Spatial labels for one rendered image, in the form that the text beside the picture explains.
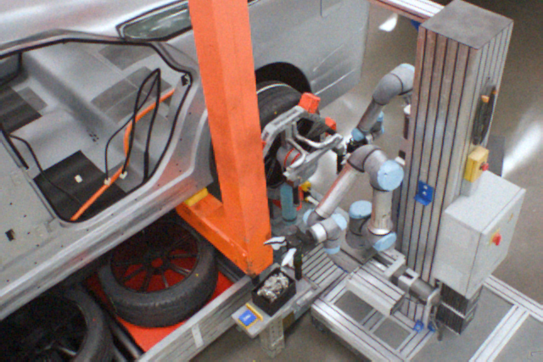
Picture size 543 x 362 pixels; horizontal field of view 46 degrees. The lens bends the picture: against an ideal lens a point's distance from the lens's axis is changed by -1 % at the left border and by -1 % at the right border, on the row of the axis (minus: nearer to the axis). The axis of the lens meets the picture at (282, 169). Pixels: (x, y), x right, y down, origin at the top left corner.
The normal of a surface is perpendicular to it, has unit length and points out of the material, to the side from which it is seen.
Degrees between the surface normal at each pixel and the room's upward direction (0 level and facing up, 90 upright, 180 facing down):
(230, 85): 90
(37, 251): 92
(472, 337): 0
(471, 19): 0
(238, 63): 90
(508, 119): 0
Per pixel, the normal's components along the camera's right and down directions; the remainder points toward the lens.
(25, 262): 0.69, 0.51
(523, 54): -0.05, -0.71
